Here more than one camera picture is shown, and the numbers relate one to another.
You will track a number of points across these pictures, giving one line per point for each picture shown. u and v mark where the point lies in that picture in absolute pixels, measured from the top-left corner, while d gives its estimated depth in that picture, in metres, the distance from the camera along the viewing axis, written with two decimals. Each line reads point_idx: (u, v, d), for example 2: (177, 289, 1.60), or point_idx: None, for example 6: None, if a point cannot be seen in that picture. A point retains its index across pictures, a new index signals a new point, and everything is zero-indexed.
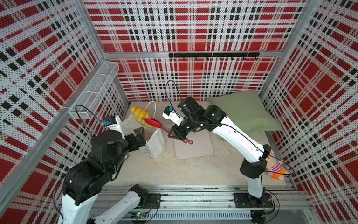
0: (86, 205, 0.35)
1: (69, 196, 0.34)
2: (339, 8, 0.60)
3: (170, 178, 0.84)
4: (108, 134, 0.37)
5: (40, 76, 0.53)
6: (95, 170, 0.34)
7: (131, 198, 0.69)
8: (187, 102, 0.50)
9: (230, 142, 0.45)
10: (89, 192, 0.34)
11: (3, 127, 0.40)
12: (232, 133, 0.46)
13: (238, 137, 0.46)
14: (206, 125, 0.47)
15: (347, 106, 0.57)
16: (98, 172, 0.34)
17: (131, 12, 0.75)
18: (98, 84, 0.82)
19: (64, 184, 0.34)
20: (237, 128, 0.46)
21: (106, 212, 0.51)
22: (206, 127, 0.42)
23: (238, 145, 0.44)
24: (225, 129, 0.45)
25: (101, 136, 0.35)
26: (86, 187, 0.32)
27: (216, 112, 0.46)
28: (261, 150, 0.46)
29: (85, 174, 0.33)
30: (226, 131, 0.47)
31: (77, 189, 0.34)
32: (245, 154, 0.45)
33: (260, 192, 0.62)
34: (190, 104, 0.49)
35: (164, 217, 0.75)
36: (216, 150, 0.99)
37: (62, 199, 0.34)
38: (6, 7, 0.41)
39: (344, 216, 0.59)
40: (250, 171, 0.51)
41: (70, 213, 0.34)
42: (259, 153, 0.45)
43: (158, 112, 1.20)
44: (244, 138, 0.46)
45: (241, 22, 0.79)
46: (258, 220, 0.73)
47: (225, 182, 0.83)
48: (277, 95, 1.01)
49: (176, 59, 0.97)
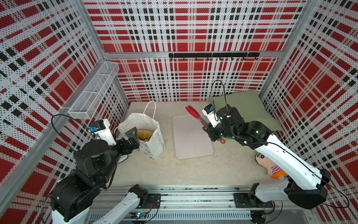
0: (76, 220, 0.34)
1: (58, 212, 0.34)
2: (339, 8, 0.60)
3: (170, 178, 0.84)
4: (92, 146, 0.34)
5: (40, 76, 0.53)
6: (83, 184, 0.33)
7: (130, 199, 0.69)
8: (230, 113, 0.46)
9: (277, 162, 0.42)
10: (78, 207, 0.32)
11: (3, 127, 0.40)
12: (280, 153, 0.41)
13: (288, 158, 0.41)
14: (250, 142, 0.44)
15: (347, 106, 0.57)
16: (86, 187, 0.32)
17: (131, 12, 0.75)
18: (98, 84, 0.82)
19: (52, 201, 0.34)
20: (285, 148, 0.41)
21: (105, 216, 0.51)
22: (250, 144, 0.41)
23: (287, 167, 0.43)
24: (272, 148, 0.41)
25: (84, 150, 0.33)
26: (74, 203, 0.31)
27: (260, 128, 0.43)
28: (318, 177, 0.39)
29: (71, 190, 0.32)
30: (273, 151, 0.42)
31: (64, 206, 0.33)
32: (296, 178, 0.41)
33: (266, 199, 0.62)
34: (234, 116, 0.46)
35: (164, 217, 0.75)
36: (216, 151, 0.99)
37: (52, 215, 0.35)
38: (6, 8, 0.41)
39: (344, 216, 0.59)
40: (304, 200, 0.43)
41: None
42: (315, 178, 0.39)
43: (158, 112, 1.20)
44: (295, 159, 0.40)
45: (241, 22, 0.79)
46: (258, 220, 0.73)
47: (225, 182, 0.83)
48: (277, 95, 1.01)
49: (176, 59, 0.97)
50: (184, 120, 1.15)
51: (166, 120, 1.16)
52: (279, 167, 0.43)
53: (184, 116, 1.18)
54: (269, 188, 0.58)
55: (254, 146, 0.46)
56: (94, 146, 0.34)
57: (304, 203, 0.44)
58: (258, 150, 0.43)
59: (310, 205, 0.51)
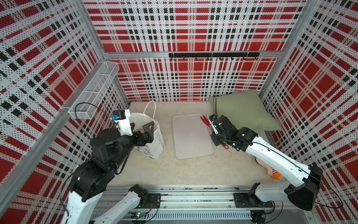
0: (92, 203, 0.37)
1: (76, 194, 0.36)
2: (339, 8, 0.60)
3: (170, 178, 0.84)
4: (106, 134, 0.36)
5: (40, 76, 0.53)
6: (99, 168, 0.36)
7: (131, 199, 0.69)
8: (221, 121, 0.57)
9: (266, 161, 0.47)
10: (97, 188, 0.36)
11: (3, 127, 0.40)
12: (265, 151, 0.47)
13: (272, 156, 0.46)
14: (237, 144, 0.52)
15: (347, 106, 0.57)
16: (102, 171, 0.35)
17: (131, 12, 0.75)
18: (98, 84, 0.82)
19: (70, 182, 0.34)
20: (271, 146, 0.47)
21: (106, 213, 0.51)
22: (238, 146, 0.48)
23: (275, 165, 0.47)
24: (257, 147, 0.48)
25: (99, 137, 0.35)
26: (94, 184, 0.35)
27: (246, 132, 0.52)
28: (306, 171, 0.41)
29: (90, 173, 0.35)
30: (258, 150, 0.49)
31: (84, 186, 0.36)
32: (286, 175, 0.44)
33: (265, 198, 0.62)
34: (224, 124, 0.56)
35: (164, 217, 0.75)
36: (216, 150, 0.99)
37: (68, 196, 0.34)
38: (6, 8, 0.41)
39: (344, 216, 0.59)
40: (300, 199, 0.44)
41: (75, 211, 0.36)
42: (303, 174, 0.41)
43: (158, 112, 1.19)
44: (280, 157, 0.45)
45: (241, 22, 0.79)
46: (258, 220, 0.73)
47: (225, 182, 0.83)
48: (277, 95, 1.01)
49: (176, 59, 0.97)
50: (184, 120, 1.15)
51: (166, 120, 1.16)
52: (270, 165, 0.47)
53: (184, 116, 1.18)
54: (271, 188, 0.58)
55: (242, 148, 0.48)
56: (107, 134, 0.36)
57: (302, 202, 0.44)
58: (248, 151, 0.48)
59: (308, 204, 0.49)
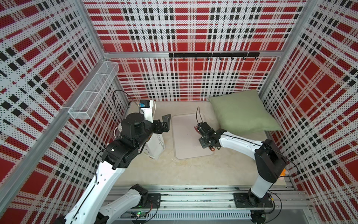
0: (116, 175, 0.42)
1: (107, 163, 0.41)
2: (339, 8, 0.60)
3: (170, 178, 0.84)
4: (132, 116, 0.44)
5: (40, 75, 0.53)
6: (126, 144, 0.43)
7: (133, 195, 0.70)
8: (202, 125, 0.73)
9: (235, 147, 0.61)
10: (126, 160, 0.43)
11: (3, 127, 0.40)
12: (229, 139, 0.59)
13: (234, 141, 0.58)
14: (212, 142, 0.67)
15: (347, 106, 0.57)
16: (130, 147, 0.43)
17: (131, 12, 0.75)
18: (98, 84, 0.82)
19: (104, 153, 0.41)
20: (234, 136, 0.59)
21: (110, 204, 0.51)
22: (213, 143, 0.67)
23: (239, 148, 0.57)
24: (223, 137, 0.61)
25: (127, 119, 0.42)
26: (124, 157, 0.41)
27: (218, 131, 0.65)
28: (258, 144, 0.51)
29: (121, 149, 0.42)
30: (224, 139, 0.62)
31: (116, 158, 0.41)
32: (248, 152, 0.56)
33: (261, 192, 0.62)
34: (204, 127, 0.72)
35: (164, 217, 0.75)
36: (216, 150, 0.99)
37: (100, 165, 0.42)
38: (6, 7, 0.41)
39: (344, 216, 0.59)
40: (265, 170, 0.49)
41: (104, 178, 0.40)
42: (255, 146, 0.50)
43: (158, 112, 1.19)
44: (240, 140, 0.56)
45: (241, 21, 0.78)
46: (258, 220, 0.73)
47: (225, 182, 0.83)
48: (277, 95, 1.01)
49: (176, 59, 0.97)
50: (184, 120, 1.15)
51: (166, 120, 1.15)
52: (240, 151, 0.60)
53: (184, 116, 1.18)
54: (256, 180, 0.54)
55: (217, 144, 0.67)
56: (134, 116, 0.44)
57: (266, 173, 0.49)
58: (222, 144, 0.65)
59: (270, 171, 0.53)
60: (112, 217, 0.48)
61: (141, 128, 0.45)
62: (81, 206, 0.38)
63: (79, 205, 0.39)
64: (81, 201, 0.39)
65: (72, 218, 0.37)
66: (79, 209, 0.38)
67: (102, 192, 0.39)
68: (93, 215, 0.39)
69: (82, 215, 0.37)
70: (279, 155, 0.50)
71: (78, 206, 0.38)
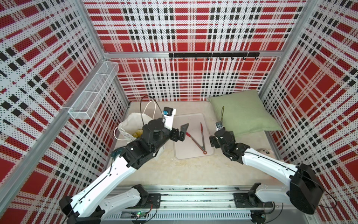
0: (127, 173, 0.45)
1: (123, 158, 0.45)
2: (339, 8, 0.60)
3: (170, 178, 0.84)
4: (154, 123, 0.46)
5: (40, 76, 0.53)
6: (143, 148, 0.46)
7: (133, 194, 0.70)
8: (223, 135, 0.64)
9: (260, 168, 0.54)
10: (140, 162, 0.46)
11: (3, 127, 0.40)
12: (255, 158, 0.54)
13: (263, 162, 0.52)
14: (234, 158, 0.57)
15: (347, 106, 0.57)
16: (146, 150, 0.46)
17: (131, 12, 0.75)
18: (98, 84, 0.82)
19: (123, 150, 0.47)
20: (260, 154, 0.54)
21: (109, 199, 0.51)
22: (234, 159, 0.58)
23: (267, 170, 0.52)
24: (249, 155, 0.56)
25: (149, 125, 0.45)
26: (139, 159, 0.45)
27: (240, 146, 0.61)
28: (292, 170, 0.45)
29: (138, 151, 0.45)
30: (249, 158, 0.56)
31: (132, 158, 0.44)
32: (278, 177, 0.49)
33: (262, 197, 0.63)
34: (226, 137, 0.63)
35: (164, 217, 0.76)
36: (216, 150, 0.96)
37: (116, 159, 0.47)
38: (6, 7, 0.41)
39: (344, 216, 0.59)
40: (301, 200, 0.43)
41: (116, 171, 0.43)
42: (289, 172, 0.45)
43: (158, 112, 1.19)
44: (269, 162, 0.50)
45: (241, 21, 0.78)
46: (258, 220, 0.72)
47: (225, 182, 0.83)
48: (277, 95, 1.01)
49: (176, 59, 0.97)
50: (184, 120, 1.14)
51: None
52: (265, 171, 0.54)
53: (184, 116, 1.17)
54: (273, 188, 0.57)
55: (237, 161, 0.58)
56: (155, 123, 0.46)
57: (303, 203, 0.44)
58: (244, 163, 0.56)
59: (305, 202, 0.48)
60: (108, 212, 0.50)
61: (159, 136, 0.48)
62: (89, 192, 0.40)
63: (87, 190, 0.41)
64: (91, 187, 0.41)
65: (78, 200, 0.40)
66: (86, 193, 0.40)
67: (111, 185, 0.42)
68: (93, 206, 0.40)
69: (87, 201, 0.39)
70: (316, 183, 0.45)
71: (86, 191, 0.41)
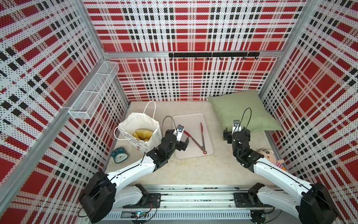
0: (148, 169, 0.57)
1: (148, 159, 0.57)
2: (339, 8, 0.60)
3: (170, 178, 0.84)
4: (170, 135, 0.64)
5: (40, 75, 0.53)
6: (161, 155, 0.62)
7: (135, 191, 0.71)
8: (242, 140, 0.61)
9: (271, 178, 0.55)
10: (159, 165, 0.62)
11: (3, 127, 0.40)
12: (268, 169, 0.53)
13: (275, 173, 0.51)
14: (245, 165, 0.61)
15: (347, 106, 0.57)
16: (163, 157, 0.62)
17: (131, 12, 0.75)
18: (98, 84, 0.82)
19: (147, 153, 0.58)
20: (273, 165, 0.53)
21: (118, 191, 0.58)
22: (245, 166, 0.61)
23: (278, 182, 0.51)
24: (261, 165, 0.55)
25: (167, 136, 0.63)
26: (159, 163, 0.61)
27: (253, 155, 0.60)
28: (306, 186, 0.44)
29: (159, 158, 0.60)
30: (261, 168, 0.56)
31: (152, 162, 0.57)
32: (288, 191, 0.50)
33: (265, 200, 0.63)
34: (244, 143, 0.61)
35: (164, 217, 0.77)
36: (216, 150, 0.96)
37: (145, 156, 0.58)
38: (6, 7, 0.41)
39: (344, 216, 0.59)
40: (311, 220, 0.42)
41: (145, 164, 0.55)
42: (301, 188, 0.44)
43: (158, 111, 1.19)
44: (281, 174, 0.50)
45: (241, 21, 0.78)
46: (258, 220, 0.73)
47: (225, 182, 0.83)
48: (277, 95, 1.01)
49: (176, 59, 0.97)
50: (184, 120, 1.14)
51: (166, 119, 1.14)
52: (275, 183, 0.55)
53: (184, 115, 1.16)
54: (280, 195, 0.55)
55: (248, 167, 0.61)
56: (168, 136, 0.63)
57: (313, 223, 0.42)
58: (256, 171, 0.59)
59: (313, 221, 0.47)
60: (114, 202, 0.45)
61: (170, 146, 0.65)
62: (123, 172, 0.48)
63: (121, 171, 0.48)
64: (124, 169, 0.49)
65: (115, 175, 0.46)
66: (121, 172, 0.48)
67: (141, 173, 0.54)
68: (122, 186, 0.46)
69: (122, 178, 0.46)
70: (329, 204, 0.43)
71: (120, 171, 0.48)
